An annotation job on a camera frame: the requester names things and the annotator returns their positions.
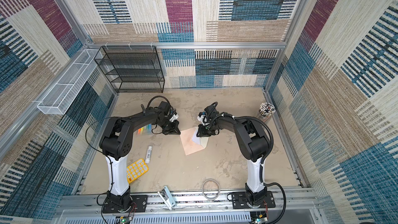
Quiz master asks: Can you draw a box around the yellow calculator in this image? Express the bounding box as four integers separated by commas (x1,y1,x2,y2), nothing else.
126,158,149,184

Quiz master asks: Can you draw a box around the coiled white cable ring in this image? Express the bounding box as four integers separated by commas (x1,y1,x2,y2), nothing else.
201,178,221,201

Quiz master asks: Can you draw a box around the pack of coloured markers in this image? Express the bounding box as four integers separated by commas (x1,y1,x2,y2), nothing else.
137,124,152,135

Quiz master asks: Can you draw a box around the white letter with green border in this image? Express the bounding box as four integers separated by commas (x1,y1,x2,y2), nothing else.
191,128,201,145

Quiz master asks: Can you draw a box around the white glue stick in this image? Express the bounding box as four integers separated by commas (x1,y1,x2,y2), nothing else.
145,145,153,164

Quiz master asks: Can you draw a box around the pink envelope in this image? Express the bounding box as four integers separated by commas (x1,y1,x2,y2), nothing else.
180,127,209,156

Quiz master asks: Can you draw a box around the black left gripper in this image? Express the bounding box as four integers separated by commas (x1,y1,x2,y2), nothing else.
158,118,181,135

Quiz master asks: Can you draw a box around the cup of pencils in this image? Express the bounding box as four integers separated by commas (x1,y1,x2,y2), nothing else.
257,102,276,122

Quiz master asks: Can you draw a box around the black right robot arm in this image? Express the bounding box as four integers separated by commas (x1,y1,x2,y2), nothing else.
197,102,274,207

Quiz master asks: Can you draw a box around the black wire shelf rack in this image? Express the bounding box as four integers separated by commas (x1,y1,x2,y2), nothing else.
94,46,165,93

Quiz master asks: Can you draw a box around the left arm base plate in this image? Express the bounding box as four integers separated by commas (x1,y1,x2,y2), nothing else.
102,194,148,214

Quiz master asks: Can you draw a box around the white wire mesh basket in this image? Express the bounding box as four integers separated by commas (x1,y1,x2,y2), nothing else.
37,49,98,115

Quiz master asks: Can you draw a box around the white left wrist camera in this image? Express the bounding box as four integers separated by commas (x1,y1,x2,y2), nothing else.
169,113,179,122

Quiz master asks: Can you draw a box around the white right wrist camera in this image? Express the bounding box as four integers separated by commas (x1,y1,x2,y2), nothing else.
197,112,208,125

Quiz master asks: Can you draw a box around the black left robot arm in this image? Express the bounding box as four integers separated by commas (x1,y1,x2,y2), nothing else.
95,95,181,213

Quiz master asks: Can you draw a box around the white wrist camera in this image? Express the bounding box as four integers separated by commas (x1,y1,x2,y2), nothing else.
169,113,179,122
197,112,208,125

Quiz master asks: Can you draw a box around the light blue stapler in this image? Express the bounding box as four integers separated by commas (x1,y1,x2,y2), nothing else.
157,186,176,211

